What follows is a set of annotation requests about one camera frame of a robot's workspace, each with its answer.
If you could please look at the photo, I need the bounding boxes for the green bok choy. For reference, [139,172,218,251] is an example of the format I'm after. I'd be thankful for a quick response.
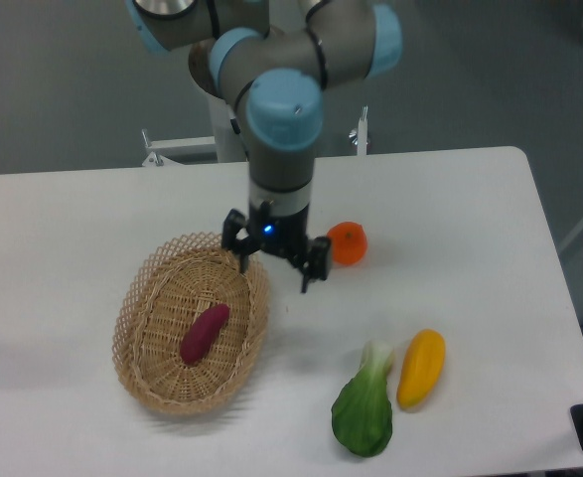
[331,340,394,458]

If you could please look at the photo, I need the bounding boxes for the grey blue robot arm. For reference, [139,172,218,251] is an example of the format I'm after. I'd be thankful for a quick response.
[127,1,403,283]

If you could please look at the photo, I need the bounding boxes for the white table clamp post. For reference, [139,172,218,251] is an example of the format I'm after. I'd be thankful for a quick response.
[349,105,369,156]

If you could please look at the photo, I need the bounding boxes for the purple sweet potato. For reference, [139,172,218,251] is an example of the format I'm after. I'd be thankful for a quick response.
[180,303,230,366]

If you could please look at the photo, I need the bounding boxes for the woven wicker basket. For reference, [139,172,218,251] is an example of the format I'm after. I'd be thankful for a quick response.
[112,233,269,416]

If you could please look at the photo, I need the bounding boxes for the orange tangerine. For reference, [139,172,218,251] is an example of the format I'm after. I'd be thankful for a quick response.
[327,222,367,265]

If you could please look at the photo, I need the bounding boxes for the yellow mango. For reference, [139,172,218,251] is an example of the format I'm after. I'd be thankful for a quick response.
[396,329,446,410]

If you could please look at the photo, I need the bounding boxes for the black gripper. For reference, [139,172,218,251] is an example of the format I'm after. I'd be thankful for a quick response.
[220,203,332,293]

